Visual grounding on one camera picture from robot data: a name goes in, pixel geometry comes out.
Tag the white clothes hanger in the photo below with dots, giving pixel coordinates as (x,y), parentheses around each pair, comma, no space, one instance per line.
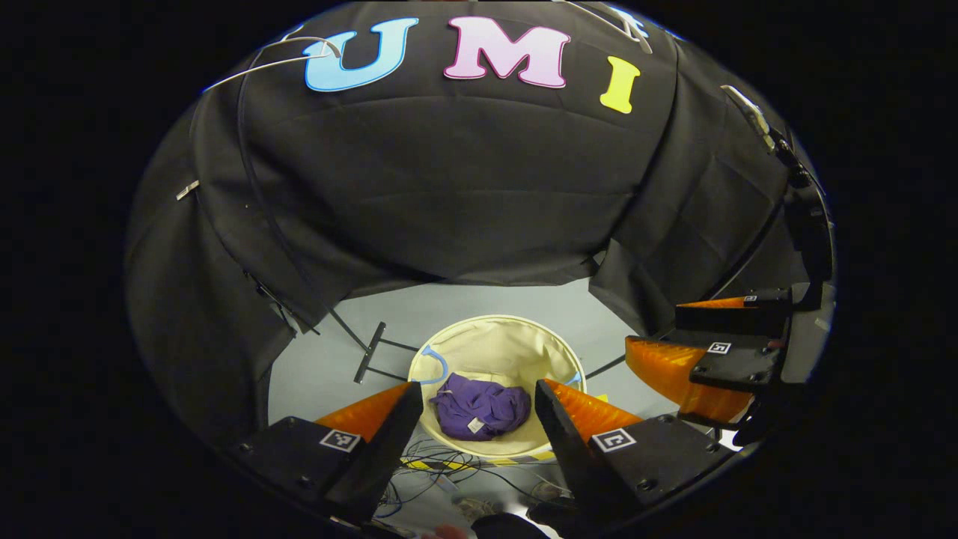
(632,34)
(299,61)

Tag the yellow black floor tape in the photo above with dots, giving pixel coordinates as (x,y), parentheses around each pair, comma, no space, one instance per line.
(419,464)

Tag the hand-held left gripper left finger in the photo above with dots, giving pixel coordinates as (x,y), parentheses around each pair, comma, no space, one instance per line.
(389,449)

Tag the silver metal clip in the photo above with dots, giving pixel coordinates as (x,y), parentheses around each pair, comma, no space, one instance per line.
(188,189)

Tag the black clothes rail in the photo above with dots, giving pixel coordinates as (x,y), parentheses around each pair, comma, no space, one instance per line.
(370,352)

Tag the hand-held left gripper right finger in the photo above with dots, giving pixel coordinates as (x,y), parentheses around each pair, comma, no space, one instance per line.
(569,453)

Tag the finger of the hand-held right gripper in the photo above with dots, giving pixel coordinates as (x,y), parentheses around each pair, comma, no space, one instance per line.
(737,367)
(733,318)

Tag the cream laundry hamper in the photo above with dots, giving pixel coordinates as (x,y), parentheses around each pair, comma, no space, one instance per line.
(494,348)

